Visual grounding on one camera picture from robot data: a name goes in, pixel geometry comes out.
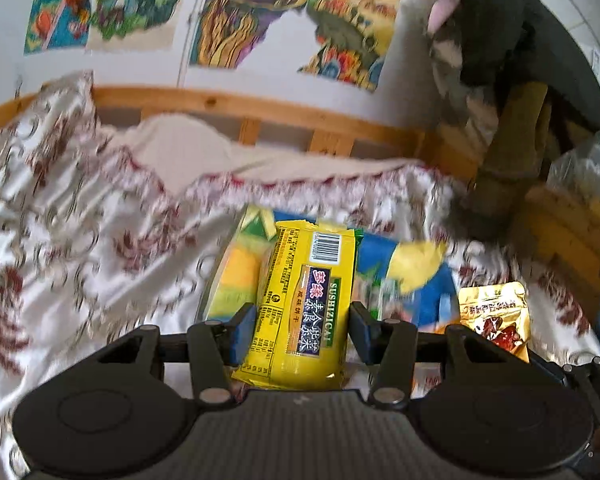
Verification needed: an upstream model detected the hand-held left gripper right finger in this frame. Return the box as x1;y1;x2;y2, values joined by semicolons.
349;301;511;407

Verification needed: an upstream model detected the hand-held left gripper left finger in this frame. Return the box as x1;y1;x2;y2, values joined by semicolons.
97;302;257;405

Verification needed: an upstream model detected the colourful printed box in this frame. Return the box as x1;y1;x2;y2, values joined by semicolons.
200;204;461;341

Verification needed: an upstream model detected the yellow biscuit packet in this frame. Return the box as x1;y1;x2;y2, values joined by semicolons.
230;220;363;392

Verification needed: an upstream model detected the gold foil snack packet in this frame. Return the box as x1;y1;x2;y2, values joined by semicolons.
457;282;532;365

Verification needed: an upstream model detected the floral satin bedspread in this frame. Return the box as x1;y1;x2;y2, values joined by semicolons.
0;72;600;480

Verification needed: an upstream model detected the beige blanket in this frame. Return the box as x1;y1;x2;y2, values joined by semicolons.
100;114;421;196

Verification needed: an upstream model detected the clear plastic bag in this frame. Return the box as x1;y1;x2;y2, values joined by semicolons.
547;115;600;231

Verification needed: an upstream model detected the olive hanging garment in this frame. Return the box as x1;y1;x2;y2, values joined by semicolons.
472;80;551;226

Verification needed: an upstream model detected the grey patterned garment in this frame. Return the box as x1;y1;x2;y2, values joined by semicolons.
427;25;503;151

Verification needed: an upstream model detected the pink cloth piece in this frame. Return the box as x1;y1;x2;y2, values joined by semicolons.
426;0;462;35

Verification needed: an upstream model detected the dark hanging clothing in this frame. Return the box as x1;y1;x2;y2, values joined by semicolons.
430;0;600;131

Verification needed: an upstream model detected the wooden bed frame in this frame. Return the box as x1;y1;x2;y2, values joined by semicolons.
0;85;600;321

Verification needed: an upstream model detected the flame pattern wall poster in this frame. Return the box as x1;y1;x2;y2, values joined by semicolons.
189;0;317;70

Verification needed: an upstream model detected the green cartoon wall poster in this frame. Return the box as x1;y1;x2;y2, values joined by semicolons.
85;0;190;53

